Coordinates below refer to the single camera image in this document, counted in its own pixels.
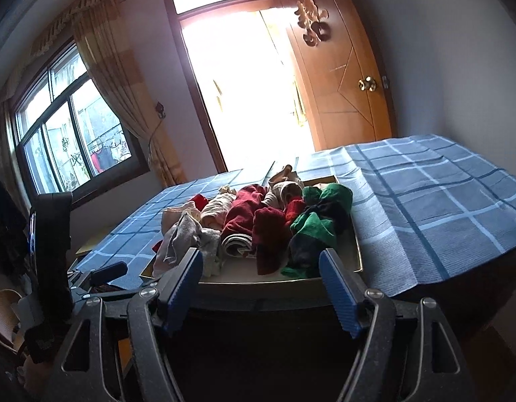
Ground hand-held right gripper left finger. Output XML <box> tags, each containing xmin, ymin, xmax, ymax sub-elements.
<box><xmin>42</xmin><ymin>247</ymin><xmax>205</xmax><ymax>402</ymax></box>

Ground sliding glass window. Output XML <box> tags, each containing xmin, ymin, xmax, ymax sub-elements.
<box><xmin>9</xmin><ymin>38</ymin><xmax>152</xmax><ymax>202</ymax></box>

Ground green black striped underwear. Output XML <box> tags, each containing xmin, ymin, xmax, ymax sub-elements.
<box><xmin>281</xmin><ymin>183</ymin><xmax>354</xmax><ymax>279</ymax></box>

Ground wooden door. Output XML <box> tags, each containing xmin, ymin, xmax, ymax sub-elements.
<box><xmin>262</xmin><ymin>0</ymin><xmax>398</xmax><ymax>153</ymax></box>

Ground pale cream underwear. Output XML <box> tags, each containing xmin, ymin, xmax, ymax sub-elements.
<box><xmin>163</xmin><ymin>201</ymin><xmax>201</xmax><ymax>235</ymax></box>

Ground blue plaid bed sheet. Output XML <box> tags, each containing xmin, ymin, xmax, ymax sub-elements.
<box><xmin>71</xmin><ymin>134</ymin><xmax>516</xmax><ymax>298</ymax></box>

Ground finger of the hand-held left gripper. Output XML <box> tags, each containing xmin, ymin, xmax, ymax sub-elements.
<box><xmin>89</xmin><ymin>261</ymin><xmax>130</xmax><ymax>284</ymax></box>

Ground brown door frame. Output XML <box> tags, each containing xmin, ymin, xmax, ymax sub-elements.
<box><xmin>161</xmin><ymin>0</ymin><xmax>321</xmax><ymax>177</ymax></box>

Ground white shallow box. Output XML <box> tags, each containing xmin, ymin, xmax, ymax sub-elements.
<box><xmin>138</xmin><ymin>176</ymin><xmax>364</xmax><ymax>291</ymax></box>

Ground beige curtain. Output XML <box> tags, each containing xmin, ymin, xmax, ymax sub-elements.
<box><xmin>71</xmin><ymin>6</ymin><xmax>187</xmax><ymax>187</ymax></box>
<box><xmin>0</xmin><ymin>88</ymin><xmax>32</xmax><ymax>218</ymax></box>

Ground dark red underwear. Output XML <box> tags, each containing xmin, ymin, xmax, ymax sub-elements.
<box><xmin>221</xmin><ymin>184</ymin><xmax>289</xmax><ymax>276</ymax></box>

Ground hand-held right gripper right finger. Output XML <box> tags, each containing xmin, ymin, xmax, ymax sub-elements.
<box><xmin>318</xmin><ymin>248</ymin><xmax>478</xmax><ymax>402</ymax></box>

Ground wicker chair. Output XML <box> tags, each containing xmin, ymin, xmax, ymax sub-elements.
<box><xmin>0</xmin><ymin>288</ymin><xmax>26</xmax><ymax>354</ymax></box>

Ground fringed curtain valance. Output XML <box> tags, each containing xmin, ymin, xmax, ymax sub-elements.
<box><xmin>29</xmin><ymin>0</ymin><xmax>120</xmax><ymax>57</ymax></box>

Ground dark hanging clothes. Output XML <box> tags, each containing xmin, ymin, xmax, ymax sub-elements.
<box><xmin>0</xmin><ymin>180</ymin><xmax>30</xmax><ymax>277</ymax></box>

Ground grey underwear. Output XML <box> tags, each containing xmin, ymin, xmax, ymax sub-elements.
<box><xmin>152</xmin><ymin>211</ymin><xmax>223</xmax><ymax>278</ymax></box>

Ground carved wooden door ornament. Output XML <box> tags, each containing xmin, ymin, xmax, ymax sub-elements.
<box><xmin>295</xmin><ymin>0</ymin><xmax>331</xmax><ymax>48</ymax></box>

